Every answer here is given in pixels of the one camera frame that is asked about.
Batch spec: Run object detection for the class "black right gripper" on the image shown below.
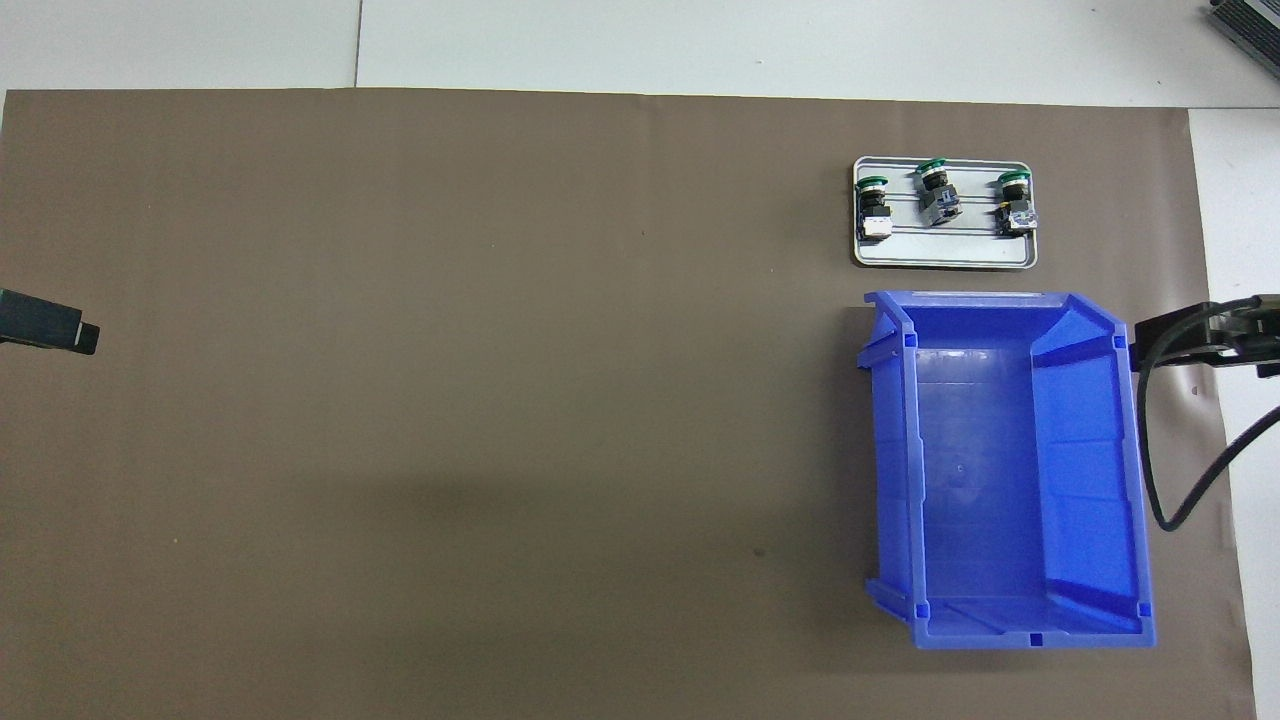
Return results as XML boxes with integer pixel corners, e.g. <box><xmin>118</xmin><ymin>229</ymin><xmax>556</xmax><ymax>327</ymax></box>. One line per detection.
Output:
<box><xmin>1133</xmin><ymin>294</ymin><xmax>1280</xmax><ymax>380</ymax></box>

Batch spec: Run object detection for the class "green push button grey base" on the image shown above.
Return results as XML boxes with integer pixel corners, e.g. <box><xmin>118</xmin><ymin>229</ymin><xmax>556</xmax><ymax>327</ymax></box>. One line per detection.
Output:
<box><xmin>916</xmin><ymin>158</ymin><xmax>963</xmax><ymax>228</ymax></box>

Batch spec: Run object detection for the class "green push button silver base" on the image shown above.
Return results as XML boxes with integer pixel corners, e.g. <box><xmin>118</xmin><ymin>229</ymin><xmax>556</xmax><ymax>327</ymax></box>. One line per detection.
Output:
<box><xmin>995</xmin><ymin>171</ymin><xmax>1039</xmax><ymax>238</ymax></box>

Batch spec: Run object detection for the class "green push button white base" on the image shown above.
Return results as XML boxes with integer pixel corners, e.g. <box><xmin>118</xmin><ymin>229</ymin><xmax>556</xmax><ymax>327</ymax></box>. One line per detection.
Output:
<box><xmin>855</xmin><ymin>176</ymin><xmax>894</xmax><ymax>243</ymax></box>

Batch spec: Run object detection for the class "blue plastic storage bin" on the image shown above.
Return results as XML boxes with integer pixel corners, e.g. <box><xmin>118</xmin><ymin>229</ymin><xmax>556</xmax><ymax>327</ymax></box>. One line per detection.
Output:
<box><xmin>858</xmin><ymin>290</ymin><xmax>1158</xmax><ymax>651</ymax></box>

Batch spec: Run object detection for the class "silver metal tray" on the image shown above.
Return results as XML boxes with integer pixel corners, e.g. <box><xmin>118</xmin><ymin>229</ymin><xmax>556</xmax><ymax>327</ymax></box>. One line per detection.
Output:
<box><xmin>851</xmin><ymin>156</ymin><xmax>1040</xmax><ymax>271</ymax></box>

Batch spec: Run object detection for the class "grey ribbed metal device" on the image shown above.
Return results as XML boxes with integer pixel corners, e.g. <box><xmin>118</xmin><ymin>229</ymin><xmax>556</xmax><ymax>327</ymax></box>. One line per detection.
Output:
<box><xmin>1205</xmin><ymin>0</ymin><xmax>1280</xmax><ymax>77</ymax></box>

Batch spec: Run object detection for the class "brown paper table mat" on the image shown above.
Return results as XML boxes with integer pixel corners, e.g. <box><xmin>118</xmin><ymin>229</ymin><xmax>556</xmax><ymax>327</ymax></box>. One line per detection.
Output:
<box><xmin>0</xmin><ymin>88</ymin><xmax>1259</xmax><ymax>720</ymax></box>

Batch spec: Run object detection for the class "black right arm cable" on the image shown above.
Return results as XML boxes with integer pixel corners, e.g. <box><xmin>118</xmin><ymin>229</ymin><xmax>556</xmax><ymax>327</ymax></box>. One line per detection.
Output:
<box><xmin>1137</xmin><ymin>297</ymin><xmax>1280</xmax><ymax>532</ymax></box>

